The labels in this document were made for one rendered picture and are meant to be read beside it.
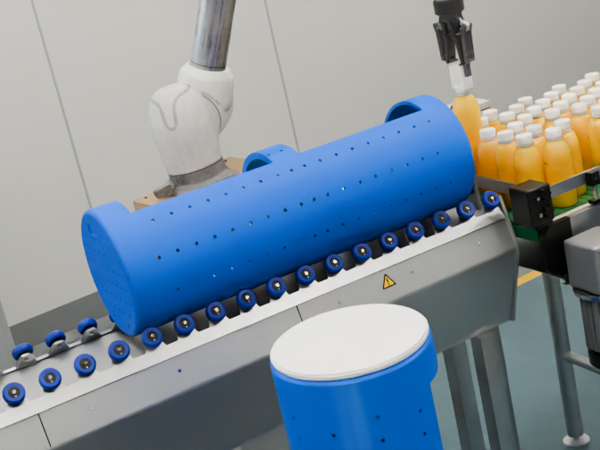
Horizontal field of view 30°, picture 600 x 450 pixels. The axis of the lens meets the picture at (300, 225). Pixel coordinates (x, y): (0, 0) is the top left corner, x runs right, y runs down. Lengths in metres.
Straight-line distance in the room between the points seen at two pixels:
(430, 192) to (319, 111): 3.26
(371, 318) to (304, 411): 0.23
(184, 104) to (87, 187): 2.35
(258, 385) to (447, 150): 0.69
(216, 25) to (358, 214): 0.83
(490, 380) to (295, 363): 1.06
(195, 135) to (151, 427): 0.88
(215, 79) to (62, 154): 2.17
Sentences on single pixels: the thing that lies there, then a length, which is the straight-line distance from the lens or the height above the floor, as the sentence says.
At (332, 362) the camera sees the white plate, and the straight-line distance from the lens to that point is 1.86.
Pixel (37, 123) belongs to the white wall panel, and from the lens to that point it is 5.13.
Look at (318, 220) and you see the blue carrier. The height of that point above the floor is 1.08.
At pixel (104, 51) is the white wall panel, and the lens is 5.23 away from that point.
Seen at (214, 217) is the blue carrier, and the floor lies 1.17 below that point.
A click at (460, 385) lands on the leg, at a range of 3.00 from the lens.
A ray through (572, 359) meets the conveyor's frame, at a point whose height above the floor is 0.31.
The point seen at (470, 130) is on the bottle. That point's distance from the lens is 2.88.
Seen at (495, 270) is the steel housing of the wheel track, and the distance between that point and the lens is 2.75.
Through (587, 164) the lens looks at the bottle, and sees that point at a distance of 2.97.
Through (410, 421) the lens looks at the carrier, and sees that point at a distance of 1.88.
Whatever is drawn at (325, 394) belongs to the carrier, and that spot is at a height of 1.00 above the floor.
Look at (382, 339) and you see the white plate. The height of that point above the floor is 1.04.
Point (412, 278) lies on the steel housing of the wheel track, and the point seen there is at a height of 0.87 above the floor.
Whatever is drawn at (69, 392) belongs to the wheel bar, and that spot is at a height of 0.92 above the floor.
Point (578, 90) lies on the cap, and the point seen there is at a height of 1.09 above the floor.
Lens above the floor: 1.81
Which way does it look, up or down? 17 degrees down
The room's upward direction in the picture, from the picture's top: 13 degrees counter-clockwise
